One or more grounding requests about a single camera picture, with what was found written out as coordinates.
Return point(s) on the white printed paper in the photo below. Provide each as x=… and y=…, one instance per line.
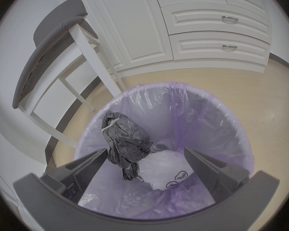
x=163, y=169

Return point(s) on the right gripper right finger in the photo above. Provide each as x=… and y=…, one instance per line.
x=214, y=174

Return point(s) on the purple plastic bag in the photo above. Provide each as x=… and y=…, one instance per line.
x=175, y=119

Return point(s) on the white chair grey cushions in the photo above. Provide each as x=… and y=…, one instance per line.
x=69, y=8

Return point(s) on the white trash bin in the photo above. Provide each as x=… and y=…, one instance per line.
x=149, y=105

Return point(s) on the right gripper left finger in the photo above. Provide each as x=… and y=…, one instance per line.
x=81, y=174

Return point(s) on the black plastic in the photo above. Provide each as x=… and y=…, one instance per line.
x=127, y=141

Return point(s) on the white wardrobe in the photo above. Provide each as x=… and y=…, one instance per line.
x=139, y=20

